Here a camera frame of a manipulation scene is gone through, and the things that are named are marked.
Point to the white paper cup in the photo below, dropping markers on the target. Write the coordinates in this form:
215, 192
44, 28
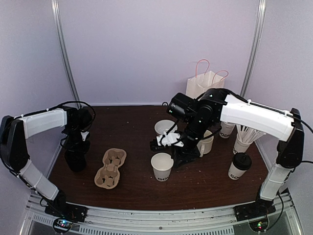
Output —
235, 173
162, 164

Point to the cream ribbed ceramic mug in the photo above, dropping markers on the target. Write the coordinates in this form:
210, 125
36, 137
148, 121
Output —
205, 146

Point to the paper cup holding straws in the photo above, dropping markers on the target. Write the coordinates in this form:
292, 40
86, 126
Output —
240, 147

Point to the stack of white paper cups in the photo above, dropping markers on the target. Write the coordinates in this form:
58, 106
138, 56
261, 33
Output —
226, 129

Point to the cardboard two-cup carrier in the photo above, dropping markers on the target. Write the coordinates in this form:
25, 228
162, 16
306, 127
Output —
108, 176

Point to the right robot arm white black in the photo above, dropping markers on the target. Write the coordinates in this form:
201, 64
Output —
223, 105

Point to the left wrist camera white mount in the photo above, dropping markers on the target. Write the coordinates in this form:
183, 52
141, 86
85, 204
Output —
85, 135

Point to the aluminium front rail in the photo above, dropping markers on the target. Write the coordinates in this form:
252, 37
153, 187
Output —
211, 221

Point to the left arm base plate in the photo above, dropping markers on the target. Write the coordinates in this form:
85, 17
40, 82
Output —
70, 212

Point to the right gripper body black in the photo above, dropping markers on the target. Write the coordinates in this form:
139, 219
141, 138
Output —
187, 153

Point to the aluminium wall post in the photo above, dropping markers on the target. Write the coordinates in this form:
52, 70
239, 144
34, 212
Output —
66, 62
261, 13

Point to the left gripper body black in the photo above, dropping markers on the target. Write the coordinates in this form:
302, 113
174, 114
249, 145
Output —
77, 144

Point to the stack of black cup lids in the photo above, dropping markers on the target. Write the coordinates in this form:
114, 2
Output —
75, 160

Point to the white ceramic bowl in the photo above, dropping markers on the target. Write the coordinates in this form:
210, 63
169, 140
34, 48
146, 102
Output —
163, 125

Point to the white paper takeout bag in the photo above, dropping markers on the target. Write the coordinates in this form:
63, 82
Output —
200, 83

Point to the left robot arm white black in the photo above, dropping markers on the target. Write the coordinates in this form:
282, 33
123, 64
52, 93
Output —
14, 131

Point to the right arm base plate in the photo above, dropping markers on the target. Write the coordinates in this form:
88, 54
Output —
252, 210

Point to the bundle of white straws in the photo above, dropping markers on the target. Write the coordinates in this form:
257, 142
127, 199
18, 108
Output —
248, 135

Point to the right aluminium wall post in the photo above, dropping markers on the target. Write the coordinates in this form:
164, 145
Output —
261, 13

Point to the left aluminium wall post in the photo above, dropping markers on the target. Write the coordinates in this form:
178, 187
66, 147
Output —
66, 62

